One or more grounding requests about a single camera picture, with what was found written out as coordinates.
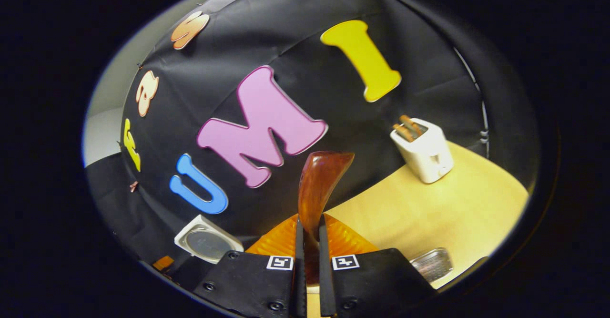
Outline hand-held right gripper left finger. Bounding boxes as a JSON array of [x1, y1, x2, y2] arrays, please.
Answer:
[[193, 215, 305, 318]]

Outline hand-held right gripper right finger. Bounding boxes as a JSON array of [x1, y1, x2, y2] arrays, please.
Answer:
[[318, 213, 437, 318]]

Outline white rice cooker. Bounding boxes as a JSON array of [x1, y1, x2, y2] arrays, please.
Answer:
[[174, 215, 244, 265]]

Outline clear wire chopstick holder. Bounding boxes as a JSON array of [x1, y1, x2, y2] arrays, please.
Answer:
[[410, 247, 453, 284]]

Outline brown wooden spoon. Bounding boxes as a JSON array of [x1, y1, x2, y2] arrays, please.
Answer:
[[298, 151, 355, 285]]

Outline white toaster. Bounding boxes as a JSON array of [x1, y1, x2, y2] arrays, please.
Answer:
[[390, 118, 454, 184]]

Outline toast slice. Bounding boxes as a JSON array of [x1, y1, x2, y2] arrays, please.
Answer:
[[399, 114, 425, 135], [393, 123, 415, 142]]

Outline black backdrop cloth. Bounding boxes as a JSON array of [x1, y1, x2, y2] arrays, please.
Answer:
[[86, 0, 541, 280]]

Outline white cable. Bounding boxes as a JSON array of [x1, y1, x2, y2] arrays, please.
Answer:
[[453, 46, 491, 159]]

